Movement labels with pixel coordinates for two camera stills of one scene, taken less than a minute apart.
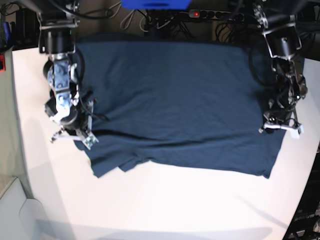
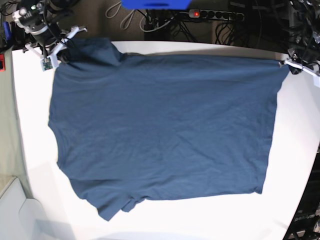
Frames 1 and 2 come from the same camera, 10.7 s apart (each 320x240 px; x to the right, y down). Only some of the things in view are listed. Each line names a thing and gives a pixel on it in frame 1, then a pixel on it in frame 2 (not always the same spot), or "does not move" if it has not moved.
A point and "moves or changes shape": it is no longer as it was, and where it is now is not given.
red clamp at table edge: x=2 y=63 does not move
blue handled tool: x=7 y=31 does not move
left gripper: x=77 y=122 → x=44 y=51
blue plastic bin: x=155 y=4 does not move
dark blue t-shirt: x=204 y=103 moves or changes shape
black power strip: x=215 y=15 does not move
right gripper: x=279 y=111 → x=296 y=64
